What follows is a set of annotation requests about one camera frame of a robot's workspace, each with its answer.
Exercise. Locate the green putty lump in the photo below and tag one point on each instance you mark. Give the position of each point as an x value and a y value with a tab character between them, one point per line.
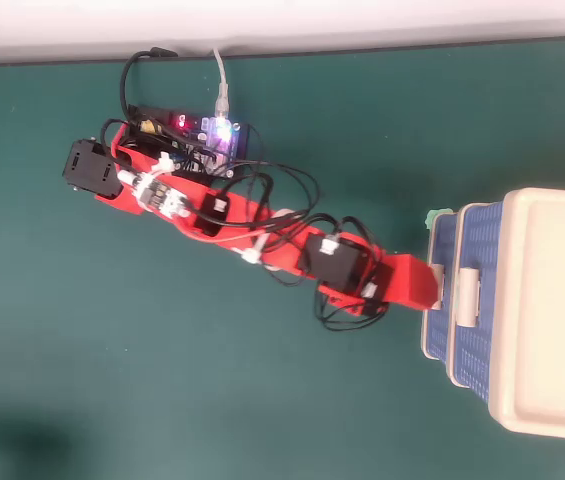
434	217

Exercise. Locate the lit controller circuit board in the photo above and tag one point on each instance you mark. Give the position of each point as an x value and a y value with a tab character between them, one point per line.
212	140

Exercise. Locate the large white zip tie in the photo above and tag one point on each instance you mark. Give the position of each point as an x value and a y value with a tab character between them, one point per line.
251	256

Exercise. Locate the dark green table mat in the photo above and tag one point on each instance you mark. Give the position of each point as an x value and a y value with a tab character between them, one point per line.
212	400

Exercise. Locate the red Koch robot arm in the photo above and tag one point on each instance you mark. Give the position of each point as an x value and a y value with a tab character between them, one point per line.
337	260

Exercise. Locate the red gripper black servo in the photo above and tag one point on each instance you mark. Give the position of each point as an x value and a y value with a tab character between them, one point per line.
377	285

